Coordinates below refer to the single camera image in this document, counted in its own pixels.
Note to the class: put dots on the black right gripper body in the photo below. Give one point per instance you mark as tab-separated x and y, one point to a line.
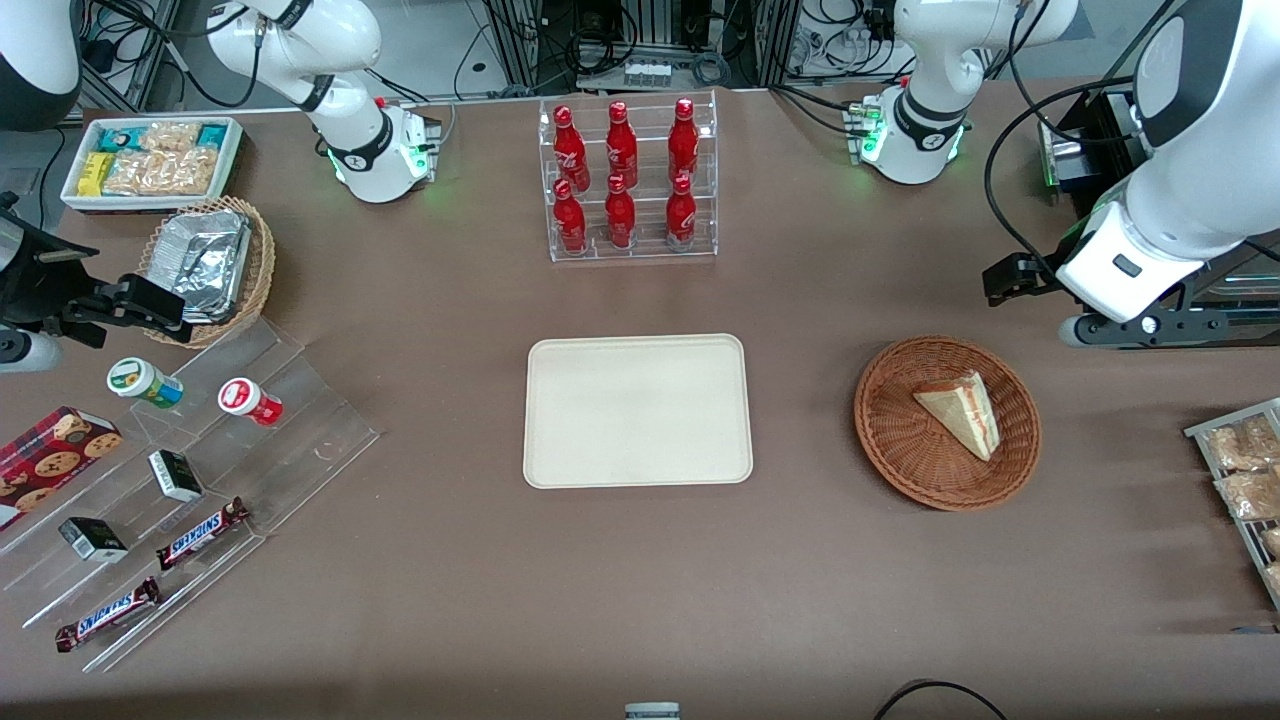
38	283

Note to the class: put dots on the teal snack packet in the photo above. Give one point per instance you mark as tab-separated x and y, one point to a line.
116	138
213	136

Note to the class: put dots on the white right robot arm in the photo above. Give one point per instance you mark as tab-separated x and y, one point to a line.
360	150

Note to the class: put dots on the grey white object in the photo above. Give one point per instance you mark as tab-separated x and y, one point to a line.
652	712

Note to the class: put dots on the beige plastic tray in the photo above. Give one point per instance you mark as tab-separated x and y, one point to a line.
637	412

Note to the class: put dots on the red chocolate cookie box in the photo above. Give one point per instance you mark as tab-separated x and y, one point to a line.
45	462

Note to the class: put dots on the aluminium foil container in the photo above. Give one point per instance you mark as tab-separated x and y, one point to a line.
205	262

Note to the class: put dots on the red cola bottle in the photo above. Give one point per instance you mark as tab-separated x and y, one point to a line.
681	218
622	148
571	150
683	142
620	220
570	225

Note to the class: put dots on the white power strip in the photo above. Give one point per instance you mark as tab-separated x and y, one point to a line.
647	73

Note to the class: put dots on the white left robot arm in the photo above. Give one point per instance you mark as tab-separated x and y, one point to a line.
1190	150

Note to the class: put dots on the triangle sandwich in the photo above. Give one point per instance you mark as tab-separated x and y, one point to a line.
960	408

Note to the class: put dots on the clear acrylic stepped display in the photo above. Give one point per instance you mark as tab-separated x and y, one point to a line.
300	440

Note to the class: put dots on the Snickers chocolate bar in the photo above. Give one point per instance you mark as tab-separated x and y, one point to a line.
105	615
200	533

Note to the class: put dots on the metal shelf rack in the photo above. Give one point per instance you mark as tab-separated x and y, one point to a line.
1240	290

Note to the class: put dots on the light wicker basket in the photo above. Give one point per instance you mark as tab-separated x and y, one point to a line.
262	265

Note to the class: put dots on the clear acrylic bottle rack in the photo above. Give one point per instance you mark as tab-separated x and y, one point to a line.
645	255

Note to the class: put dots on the yellow snack packet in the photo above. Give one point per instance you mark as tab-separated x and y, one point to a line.
95	174

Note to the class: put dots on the white plastic snack bin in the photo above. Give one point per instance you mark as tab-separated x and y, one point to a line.
232	160

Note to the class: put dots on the large rice cracker bag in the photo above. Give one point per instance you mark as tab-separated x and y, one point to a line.
165	172

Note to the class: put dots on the small black box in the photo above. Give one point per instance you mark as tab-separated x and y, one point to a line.
176	476
93	540

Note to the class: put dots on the clear bag of crackers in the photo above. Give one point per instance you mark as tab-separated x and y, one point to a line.
1273	542
1240	445
1250	495

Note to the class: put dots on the green lid snack cup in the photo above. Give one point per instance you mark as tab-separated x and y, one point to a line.
140	381

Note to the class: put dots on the small rice cracker bag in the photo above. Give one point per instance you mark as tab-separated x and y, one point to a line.
170	136

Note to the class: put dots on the brown wicker basket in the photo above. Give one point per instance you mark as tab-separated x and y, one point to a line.
905	440

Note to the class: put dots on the red lid snack cup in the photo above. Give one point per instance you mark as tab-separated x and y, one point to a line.
248	400

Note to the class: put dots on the black electronics box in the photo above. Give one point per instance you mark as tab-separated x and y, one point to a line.
1095	140

